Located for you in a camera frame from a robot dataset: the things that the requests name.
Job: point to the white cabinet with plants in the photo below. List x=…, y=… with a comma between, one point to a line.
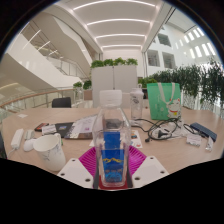
x=115, y=81

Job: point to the low green planter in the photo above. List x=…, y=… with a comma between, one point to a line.
x=146, y=81

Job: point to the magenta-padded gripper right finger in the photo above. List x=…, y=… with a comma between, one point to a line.
x=150, y=170

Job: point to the small white oval case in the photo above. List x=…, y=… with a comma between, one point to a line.
x=29, y=134

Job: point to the black office chair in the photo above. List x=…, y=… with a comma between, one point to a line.
x=61, y=102

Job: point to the printed booklet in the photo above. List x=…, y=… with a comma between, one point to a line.
x=82, y=128

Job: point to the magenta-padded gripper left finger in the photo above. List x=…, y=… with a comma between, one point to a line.
x=76, y=171

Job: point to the small potted plant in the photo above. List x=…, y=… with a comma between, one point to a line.
x=87, y=84
x=77, y=85

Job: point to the dark blue flat case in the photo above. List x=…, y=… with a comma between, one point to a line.
x=203, y=130

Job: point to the row of green hedge plants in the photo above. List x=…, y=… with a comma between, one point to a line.
x=193, y=80

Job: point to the clear white-capped shaker bottle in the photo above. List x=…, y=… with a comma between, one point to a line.
x=136, y=103

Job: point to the green tote bag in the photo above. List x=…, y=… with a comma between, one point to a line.
x=163, y=100

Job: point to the ceiling light strips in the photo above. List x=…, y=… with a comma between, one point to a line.
x=116, y=26

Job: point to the white mug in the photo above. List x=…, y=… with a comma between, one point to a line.
x=50, y=151

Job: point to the white card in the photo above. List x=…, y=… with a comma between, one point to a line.
x=49, y=129

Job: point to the colourful sticker sheet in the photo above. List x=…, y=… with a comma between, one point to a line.
x=136, y=138

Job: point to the white packet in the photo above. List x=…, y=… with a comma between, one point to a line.
x=194, y=139

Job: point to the clear blue-labelled water bottle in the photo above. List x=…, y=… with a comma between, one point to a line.
x=111, y=143

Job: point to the black notebook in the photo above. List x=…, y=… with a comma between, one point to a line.
x=64, y=128

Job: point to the white computer mouse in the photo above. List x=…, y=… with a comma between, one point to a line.
x=29, y=144

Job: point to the white power strip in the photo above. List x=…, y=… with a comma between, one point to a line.
x=17, y=138

